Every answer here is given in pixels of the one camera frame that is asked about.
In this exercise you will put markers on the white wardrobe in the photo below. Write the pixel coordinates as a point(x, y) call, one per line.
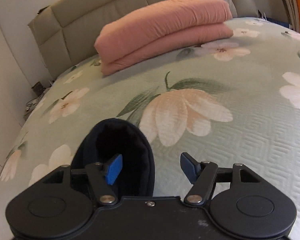
point(7, 67)

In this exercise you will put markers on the floral green bedspread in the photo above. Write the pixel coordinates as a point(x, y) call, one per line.
point(215, 135)

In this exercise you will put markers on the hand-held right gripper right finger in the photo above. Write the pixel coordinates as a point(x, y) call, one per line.
point(187, 168)

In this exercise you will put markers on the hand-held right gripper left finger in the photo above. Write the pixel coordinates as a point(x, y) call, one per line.
point(114, 169)

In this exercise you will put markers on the beige padded headboard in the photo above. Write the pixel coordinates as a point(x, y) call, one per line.
point(90, 12)

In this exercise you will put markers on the folded pink blanket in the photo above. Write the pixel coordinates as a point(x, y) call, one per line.
point(165, 30)

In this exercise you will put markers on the dark box on nightstand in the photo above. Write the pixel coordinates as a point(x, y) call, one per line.
point(37, 88)

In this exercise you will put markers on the navy blue garment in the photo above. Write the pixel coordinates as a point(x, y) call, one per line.
point(137, 152)

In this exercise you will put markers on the cluttered nightstand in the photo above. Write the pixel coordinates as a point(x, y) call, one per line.
point(33, 103)

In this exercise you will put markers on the beige curtain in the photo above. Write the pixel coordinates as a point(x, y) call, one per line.
point(287, 2)

